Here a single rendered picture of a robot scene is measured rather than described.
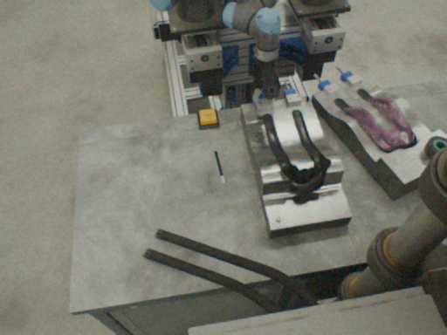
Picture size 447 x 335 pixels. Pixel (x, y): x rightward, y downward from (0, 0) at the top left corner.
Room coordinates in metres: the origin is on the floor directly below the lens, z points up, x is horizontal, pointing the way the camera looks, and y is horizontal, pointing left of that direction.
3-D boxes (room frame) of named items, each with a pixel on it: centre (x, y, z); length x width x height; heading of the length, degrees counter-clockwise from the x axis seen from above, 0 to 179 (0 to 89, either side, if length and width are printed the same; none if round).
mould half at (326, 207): (0.76, -0.23, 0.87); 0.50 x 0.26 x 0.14; 7
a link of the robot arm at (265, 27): (1.00, -0.15, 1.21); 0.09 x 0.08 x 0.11; 51
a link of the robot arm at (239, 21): (1.08, -0.09, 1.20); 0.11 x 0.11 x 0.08; 51
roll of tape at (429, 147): (0.72, -0.70, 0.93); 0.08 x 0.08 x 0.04
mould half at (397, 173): (0.88, -0.58, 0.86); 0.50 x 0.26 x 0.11; 24
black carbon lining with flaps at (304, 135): (0.77, -0.24, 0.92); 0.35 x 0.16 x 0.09; 7
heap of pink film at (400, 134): (0.88, -0.57, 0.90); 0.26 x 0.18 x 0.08; 24
